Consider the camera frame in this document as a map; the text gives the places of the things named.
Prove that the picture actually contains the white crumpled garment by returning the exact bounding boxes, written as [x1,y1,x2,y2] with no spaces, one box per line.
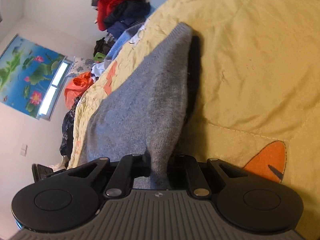
[91,62,108,77]

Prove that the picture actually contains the light blue folded towel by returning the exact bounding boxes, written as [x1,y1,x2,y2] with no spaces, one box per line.
[104,23,143,69]

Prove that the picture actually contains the navy garment in pile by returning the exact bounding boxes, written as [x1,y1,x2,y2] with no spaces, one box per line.
[102,0,151,39]

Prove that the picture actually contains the orange plastic bag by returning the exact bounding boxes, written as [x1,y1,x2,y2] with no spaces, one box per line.
[64,72,94,110]

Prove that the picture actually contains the grey navy knit sweater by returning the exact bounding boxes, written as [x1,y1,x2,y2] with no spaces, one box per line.
[79,23,193,190]

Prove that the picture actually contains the blue floral pillow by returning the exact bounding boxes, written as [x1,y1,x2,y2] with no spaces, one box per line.
[67,57,95,77]

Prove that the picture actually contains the yellow carrot print quilt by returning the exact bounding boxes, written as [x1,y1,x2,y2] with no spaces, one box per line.
[67,0,320,240]

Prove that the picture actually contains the dark patterned clothes heap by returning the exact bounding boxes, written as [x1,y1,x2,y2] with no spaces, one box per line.
[60,96,81,159]

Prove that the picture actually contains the white wall switch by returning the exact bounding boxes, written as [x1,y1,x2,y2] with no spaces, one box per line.
[20,144,28,157]

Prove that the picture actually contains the lotus flower window blind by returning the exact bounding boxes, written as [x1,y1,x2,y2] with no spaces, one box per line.
[1,35,66,118]

